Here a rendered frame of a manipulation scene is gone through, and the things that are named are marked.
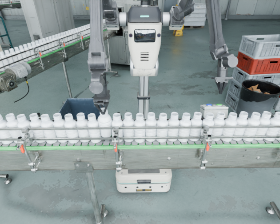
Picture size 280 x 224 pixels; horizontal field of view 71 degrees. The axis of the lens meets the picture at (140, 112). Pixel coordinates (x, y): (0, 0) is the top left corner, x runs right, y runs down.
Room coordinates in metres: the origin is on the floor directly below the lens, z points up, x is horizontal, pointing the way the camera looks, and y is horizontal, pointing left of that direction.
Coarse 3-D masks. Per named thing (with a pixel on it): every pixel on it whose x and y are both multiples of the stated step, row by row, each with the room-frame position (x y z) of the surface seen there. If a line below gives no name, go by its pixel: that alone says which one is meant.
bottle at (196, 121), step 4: (196, 112) 0.84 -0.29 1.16; (200, 112) 0.83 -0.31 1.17; (196, 116) 0.81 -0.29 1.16; (200, 116) 0.81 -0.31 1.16; (192, 120) 0.82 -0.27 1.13; (196, 120) 0.81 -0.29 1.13; (200, 120) 0.81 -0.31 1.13; (192, 124) 0.81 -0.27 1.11; (196, 124) 0.80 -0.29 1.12; (200, 124) 0.80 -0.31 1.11; (192, 128) 0.80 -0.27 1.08; (196, 128) 0.80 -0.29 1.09; (200, 128) 0.81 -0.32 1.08; (192, 132) 0.80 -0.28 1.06; (196, 132) 0.80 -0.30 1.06; (192, 140) 0.80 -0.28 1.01; (196, 140) 0.80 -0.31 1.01
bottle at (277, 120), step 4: (276, 112) 0.84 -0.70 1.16; (276, 116) 0.82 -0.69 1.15; (272, 120) 0.82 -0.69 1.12; (276, 120) 0.81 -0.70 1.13; (272, 124) 0.81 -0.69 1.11; (276, 124) 0.80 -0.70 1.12; (268, 128) 0.82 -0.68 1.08; (272, 128) 0.80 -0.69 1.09; (276, 128) 0.79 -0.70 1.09; (268, 132) 0.81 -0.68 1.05; (272, 132) 0.80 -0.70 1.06; (276, 132) 0.80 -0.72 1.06; (268, 140) 0.80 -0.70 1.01; (272, 140) 0.79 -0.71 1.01
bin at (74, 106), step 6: (66, 102) 1.33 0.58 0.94; (72, 102) 1.37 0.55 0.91; (78, 102) 1.37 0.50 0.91; (84, 102) 1.37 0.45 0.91; (90, 102) 1.37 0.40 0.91; (66, 108) 1.30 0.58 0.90; (72, 108) 1.37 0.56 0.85; (78, 108) 1.37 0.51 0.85; (84, 108) 1.37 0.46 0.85; (90, 108) 1.37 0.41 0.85; (96, 108) 1.37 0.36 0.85; (72, 114) 1.37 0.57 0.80; (84, 114) 1.37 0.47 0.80; (96, 114) 1.37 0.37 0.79
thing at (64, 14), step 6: (54, 0) 6.92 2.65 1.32; (60, 0) 7.18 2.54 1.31; (66, 0) 7.47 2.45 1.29; (54, 6) 6.94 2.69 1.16; (60, 6) 7.12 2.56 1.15; (66, 6) 7.42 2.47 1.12; (60, 12) 7.06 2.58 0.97; (66, 12) 7.36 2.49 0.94; (60, 18) 7.01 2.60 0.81; (66, 18) 7.30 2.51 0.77; (72, 18) 7.64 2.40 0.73; (60, 24) 6.95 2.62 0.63; (66, 24) 7.24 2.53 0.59; (72, 24) 7.58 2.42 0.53; (60, 30) 6.92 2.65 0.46; (66, 30) 7.18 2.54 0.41
